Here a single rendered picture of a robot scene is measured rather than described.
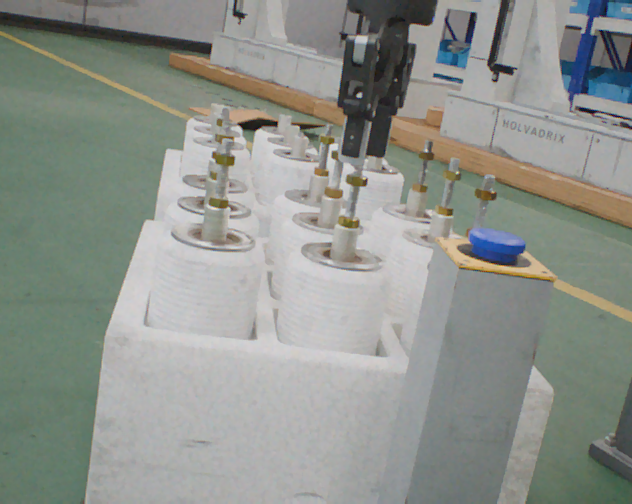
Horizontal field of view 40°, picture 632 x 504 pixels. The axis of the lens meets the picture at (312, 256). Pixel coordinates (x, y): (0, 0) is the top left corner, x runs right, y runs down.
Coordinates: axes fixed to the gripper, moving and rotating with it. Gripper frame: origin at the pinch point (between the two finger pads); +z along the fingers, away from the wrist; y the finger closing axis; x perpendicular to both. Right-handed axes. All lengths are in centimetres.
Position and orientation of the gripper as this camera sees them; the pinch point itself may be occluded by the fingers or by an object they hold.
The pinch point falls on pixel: (365, 145)
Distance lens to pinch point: 77.4
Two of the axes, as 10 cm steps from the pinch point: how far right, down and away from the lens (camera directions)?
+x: -9.2, -2.5, 3.0
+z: -1.7, 9.5, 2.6
